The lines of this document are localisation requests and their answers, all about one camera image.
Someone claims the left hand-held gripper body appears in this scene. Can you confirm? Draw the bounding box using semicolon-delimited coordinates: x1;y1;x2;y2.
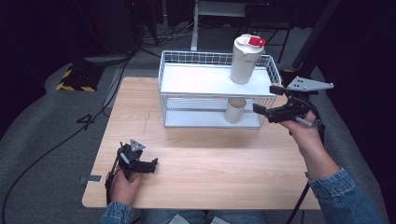
115;138;147;181

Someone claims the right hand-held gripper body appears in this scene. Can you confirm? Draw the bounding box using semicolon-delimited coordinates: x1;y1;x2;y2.
268;76;335;129

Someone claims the white cup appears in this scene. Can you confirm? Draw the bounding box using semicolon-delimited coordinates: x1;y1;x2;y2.
223;96;248;125

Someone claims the white tumbler with red flap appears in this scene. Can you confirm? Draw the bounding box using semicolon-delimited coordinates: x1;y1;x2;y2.
229;34;267;86

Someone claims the white wire shelf rack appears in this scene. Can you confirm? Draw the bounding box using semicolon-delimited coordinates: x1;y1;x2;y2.
157;49;283;130

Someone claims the person's left hand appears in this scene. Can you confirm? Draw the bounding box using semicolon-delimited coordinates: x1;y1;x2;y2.
106;171;145;207

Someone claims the person's right hand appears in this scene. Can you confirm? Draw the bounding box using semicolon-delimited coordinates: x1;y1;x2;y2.
279;111;325;151

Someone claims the black slanted stand with base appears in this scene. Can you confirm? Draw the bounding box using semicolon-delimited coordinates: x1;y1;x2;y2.
279;0;342;96

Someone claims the black chair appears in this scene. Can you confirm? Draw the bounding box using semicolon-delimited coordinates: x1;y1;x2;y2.
233;2;295;64

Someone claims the yellow-black striped stand base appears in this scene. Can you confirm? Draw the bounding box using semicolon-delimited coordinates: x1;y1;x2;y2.
55;63;106;93

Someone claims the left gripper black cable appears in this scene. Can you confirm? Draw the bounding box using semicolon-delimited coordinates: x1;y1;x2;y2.
104;153;121;206

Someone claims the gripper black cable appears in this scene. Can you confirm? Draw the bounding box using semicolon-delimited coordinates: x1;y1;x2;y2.
104;153;121;206
284;122;327;224

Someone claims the long black floor cable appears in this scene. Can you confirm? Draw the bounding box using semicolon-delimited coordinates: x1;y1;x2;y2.
0;52;134;224

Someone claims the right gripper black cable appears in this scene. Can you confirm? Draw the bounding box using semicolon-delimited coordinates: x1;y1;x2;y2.
284;122;327;224

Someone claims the white desk frame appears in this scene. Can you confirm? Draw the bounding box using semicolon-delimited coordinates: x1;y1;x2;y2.
190;0;268;56

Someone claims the bundle of floor cables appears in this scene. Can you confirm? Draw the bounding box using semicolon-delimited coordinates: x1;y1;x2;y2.
136;21;204;50

